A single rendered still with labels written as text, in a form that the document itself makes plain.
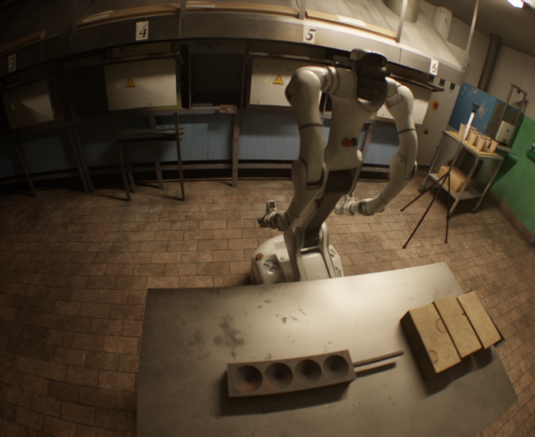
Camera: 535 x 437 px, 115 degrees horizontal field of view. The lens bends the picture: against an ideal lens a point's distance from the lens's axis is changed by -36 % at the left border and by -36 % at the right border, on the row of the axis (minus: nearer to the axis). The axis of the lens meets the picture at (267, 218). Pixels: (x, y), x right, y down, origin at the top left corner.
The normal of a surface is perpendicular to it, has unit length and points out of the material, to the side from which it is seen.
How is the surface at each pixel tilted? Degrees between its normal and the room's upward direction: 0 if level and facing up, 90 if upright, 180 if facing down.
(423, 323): 0
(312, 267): 23
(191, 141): 90
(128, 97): 90
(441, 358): 0
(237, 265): 0
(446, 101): 90
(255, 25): 80
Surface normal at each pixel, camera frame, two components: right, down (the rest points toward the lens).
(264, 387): 0.09, -0.76
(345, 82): -0.72, 0.36
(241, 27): 0.16, 0.51
